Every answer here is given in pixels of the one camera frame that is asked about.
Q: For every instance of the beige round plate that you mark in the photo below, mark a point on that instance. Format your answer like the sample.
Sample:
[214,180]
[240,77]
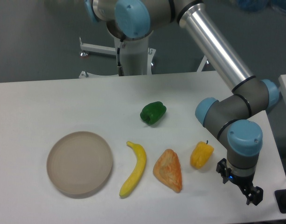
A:
[79,164]

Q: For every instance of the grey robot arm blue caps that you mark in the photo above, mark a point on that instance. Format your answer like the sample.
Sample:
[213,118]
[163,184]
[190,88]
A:
[227,120]

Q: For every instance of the black box at right edge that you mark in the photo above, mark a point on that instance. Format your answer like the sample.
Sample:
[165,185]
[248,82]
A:
[281,200]

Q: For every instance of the orange pastry slice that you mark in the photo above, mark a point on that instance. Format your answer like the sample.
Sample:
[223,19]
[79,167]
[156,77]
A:
[167,170]

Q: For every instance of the yellow banana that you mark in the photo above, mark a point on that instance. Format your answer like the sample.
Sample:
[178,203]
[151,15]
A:
[132,181]

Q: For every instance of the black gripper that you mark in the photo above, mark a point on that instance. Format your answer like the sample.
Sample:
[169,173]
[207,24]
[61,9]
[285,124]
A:
[243,178]

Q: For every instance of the green pepper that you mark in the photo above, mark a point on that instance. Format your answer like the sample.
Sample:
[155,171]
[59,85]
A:
[153,112]

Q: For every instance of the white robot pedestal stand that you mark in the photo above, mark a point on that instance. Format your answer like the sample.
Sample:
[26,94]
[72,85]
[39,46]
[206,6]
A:
[165,50]

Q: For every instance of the yellow pepper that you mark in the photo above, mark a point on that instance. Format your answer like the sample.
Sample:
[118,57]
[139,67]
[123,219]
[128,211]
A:
[201,154]

